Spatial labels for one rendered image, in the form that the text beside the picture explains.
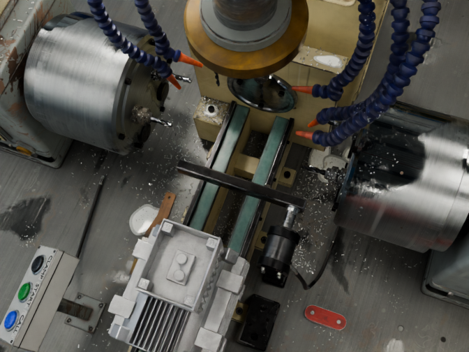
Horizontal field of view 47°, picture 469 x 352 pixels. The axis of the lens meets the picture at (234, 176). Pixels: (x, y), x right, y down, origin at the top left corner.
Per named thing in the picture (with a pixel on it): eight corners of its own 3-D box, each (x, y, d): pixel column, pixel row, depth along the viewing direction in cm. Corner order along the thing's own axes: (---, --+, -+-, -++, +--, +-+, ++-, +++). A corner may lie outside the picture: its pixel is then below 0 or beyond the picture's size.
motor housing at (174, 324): (163, 241, 109) (142, 215, 92) (252, 272, 106) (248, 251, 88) (123, 338, 103) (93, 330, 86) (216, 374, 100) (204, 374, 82)
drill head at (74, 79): (52, 39, 129) (4, -36, 105) (195, 81, 122) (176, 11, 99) (3, 130, 121) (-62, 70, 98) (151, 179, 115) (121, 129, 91)
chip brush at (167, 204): (162, 191, 126) (161, 189, 125) (181, 196, 125) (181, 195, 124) (128, 274, 120) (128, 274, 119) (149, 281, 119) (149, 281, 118)
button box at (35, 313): (61, 253, 101) (38, 242, 98) (81, 258, 96) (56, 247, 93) (19, 343, 96) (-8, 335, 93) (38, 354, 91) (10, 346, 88)
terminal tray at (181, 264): (169, 228, 94) (161, 217, 88) (226, 248, 93) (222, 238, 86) (142, 294, 91) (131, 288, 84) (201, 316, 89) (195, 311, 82)
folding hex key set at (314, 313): (347, 318, 114) (348, 316, 112) (343, 332, 113) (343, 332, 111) (306, 303, 115) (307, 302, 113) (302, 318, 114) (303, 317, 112)
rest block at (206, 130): (206, 116, 132) (201, 92, 121) (234, 124, 131) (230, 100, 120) (198, 137, 130) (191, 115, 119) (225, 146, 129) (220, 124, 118)
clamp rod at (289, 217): (288, 205, 102) (288, 202, 100) (299, 209, 101) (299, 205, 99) (274, 245, 99) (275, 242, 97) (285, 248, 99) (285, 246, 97)
